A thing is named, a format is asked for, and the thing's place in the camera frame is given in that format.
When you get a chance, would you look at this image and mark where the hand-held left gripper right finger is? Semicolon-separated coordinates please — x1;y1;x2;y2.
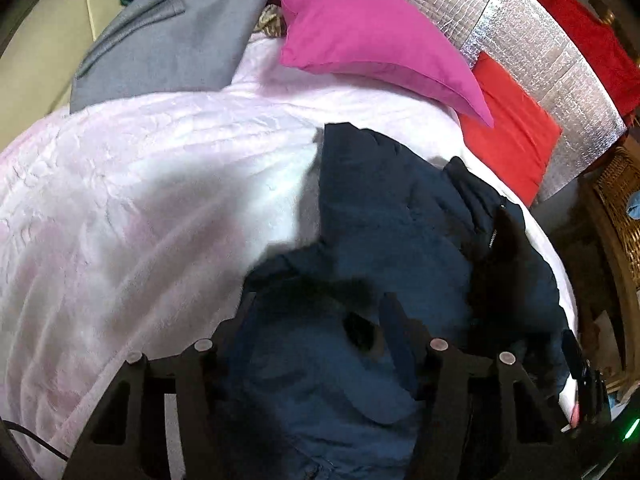
379;291;576;480

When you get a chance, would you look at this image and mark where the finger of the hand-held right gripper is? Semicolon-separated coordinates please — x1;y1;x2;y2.
561;329;583;378

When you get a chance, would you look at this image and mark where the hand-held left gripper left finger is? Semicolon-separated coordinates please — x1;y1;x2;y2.
62;279;262;480

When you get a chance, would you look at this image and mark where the navy blue jacket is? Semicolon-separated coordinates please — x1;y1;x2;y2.
215;122;583;480

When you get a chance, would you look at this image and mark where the wicker basket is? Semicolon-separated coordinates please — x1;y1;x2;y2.
580;145;640;396

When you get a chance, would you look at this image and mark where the pale pink fleece blanket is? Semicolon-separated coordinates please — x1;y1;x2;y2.
0;35;581;480

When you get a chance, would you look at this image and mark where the red pillow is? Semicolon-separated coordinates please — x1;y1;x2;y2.
457;51;563;206

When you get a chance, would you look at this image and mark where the grey garment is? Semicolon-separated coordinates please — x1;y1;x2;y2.
70;0;281;113

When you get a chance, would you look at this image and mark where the magenta pillow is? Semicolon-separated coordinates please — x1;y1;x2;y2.
270;0;496;130

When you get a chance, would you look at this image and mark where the beige patterned cloth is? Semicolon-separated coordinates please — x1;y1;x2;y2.
255;4;291;40

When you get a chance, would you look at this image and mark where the silver foil insulation sheet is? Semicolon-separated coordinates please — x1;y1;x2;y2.
377;0;628;203

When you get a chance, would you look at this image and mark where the red cloth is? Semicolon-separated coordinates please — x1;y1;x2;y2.
487;0;640;116

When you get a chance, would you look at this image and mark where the black cable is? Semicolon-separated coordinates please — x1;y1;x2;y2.
0;420;71;463

